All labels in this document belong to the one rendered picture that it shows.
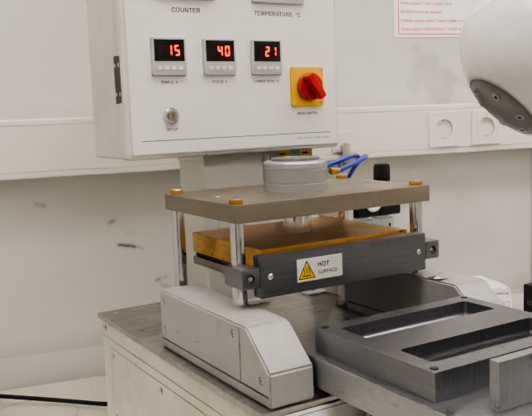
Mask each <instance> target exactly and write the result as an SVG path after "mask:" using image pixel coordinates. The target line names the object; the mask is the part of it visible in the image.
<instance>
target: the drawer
mask: <svg viewBox="0 0 532 416"><path fill-rule="evenodd" d="M304 350H305V352H306V354H307V356H308V357H309V359H310V361H311V364H312V365H313V385H314V386H315V387H317V388H319V389H321V390H323V391H325V392H327V393H329V394H331V395H333V396H335V397H337V398H339V399H342V400H343V401H345V402H347V403H349V404H352V405H353V406H355V407H357V408H359V409H361V410H363V411H365V412H367V413H369V414H371V415H372V416H532V347H531V348H527V349H525V350H521V351H518V352H513V353H510V354H507V355H504V356H500V357H495V358H492V359H490V361H489V367H490V386H488V387H485V388H482V389H480V390H475V391H472V392H469V393H467V394H463V395H459V396H455V397H453V398H450V399H445V400H442V401H440V402H437V403H434V402H432V401H429V400H427V399H424V398H422V397H420V396H418V395H415V394H413V393H411V392H409V391H407V390H403V389H402V388H399V387H397V386H395V385H392V384H390V383H387V382H386V381H382V380H380V379H378V378H377V377H374V376H371V375H369V374H367V373H365V372H362V371H360V370H357V369H355V368H353V367H351V366H348V365H346V364H344V363H342V362H338V361H336V360H335V359H332V358H330V357H327V356H325V355H323V354H320V353H318V352H316V346H313V347H306V348H304Z"/></svg>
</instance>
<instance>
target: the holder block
mask: <svg viewBox="0 0 532 416"><path fill-rule="evenodd" d="M315 331H316V352H318V353H320V354H323V355H325V356H327V357H330V358H332V359H335V360H336V361H338V362H342V363H344V364H346V365H348V366H351V367H353V368H355V369H357V370H360V371H362V372H365V373H367V374H369V375H371V376H374V377H377V378H378V379H380V380H382V381H386V382H387V383H390V384H392V385H395V386H397V387H399V388H402V389H403V390H407V391H409V392H411V393H413V394H415V395H418V396H420V397H422V398H424V399H427V400H429V401H432V402H434V403H437V402H440V401H442V400H445V399H450V398H453V397H455V396H459V395H463V394H467V393H469V392H472V391H475V390H480V389H482V388H485V387H488V386H490V367H489V361H490V359H492V358H495V357H500V356H504V355H507V354H510V353H513V352H518V351H521V350H525V349H527V348H531V347H532V313H531V312H528V311H524V310H518V309H515V308H511V307H507V306H504V305H498V304H494V303H491V302H487V301H484V300H478V299H474V298H471V297H467V296H464V295H462V296H458V297H454V298H450V299H446V300H439V301H435V302H430V303H427V304H423V305H416V306H412V307H407V308H404V309H399V310H393V311H388V312H384V313H381V314H373V315H369V316H365V317H361V318H357V319H350V320H346V321H342V322H338V323H334V324H327V325H323V326H319V327H315Z"/></svg>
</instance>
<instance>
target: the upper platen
mask: <svg viewBox="0 0 532 416"><path fill-rule="evenodd" d="M404 233H407V229H402V228H397V227H391V226H386V225H376V224H371V223H366V222H361V221H355V220H346V219H341V218H335V217H329V216H318V217H311V215H306V216H299V217H292V218H286V219H283V221H278V222H271V223H264V224H257V225H245V256H246V264H247V265H250V266H253V256H254V255H260V254H265V253H276V252H282V251H287V250H293V249H299V248H309V247H315V246H321V245H327V244H333V243H343V242H349V241H355V240H360V239H370V238H376V237H382V236H388V235H394V234H404ZM192 241H193V251H194V252H196V253H197V255H195V256H193V260H194V263H196V264H198V265H201V266H204V267H208V268H210V269H213V270H216V271H218V272H222V273H225V269H224V266H225V265H229V264H231V255H230V228H224V229H211V230H204V231H197V232H193V233H192Z"/></svg>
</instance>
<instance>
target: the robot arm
mask: <svg viewBox="0 0 532 416"><path fill-rule="evenodd" d="M459 53H460V60H461V65H462V69H463V74H464V77H465V78H466V81H467V83H468V86H469V88H470V90H471V91H472V93H473V95H474V96H475V98H476V99H477V100H478V103H479V105H480V106H481V107H482V108H483V107H484V108H485V109H486V110H487V111H488V112H489V113H490V114H491V115H492V116H494V117H495V118H496V119H497V120H499V121H498V122H499V123H500V124H502V125H503V126H508V127H509V128H511V129H513V130H515V131H517V132H520V133H521V134H524V135H529V136H532V0H477V1H476V2H475V3H474V5H473V7H472V8H471V10H470V12H469V13H468V15H467V17H466V19H465V21H464V23H463V27H462V30H461V35H460V43H459Z"/></svg>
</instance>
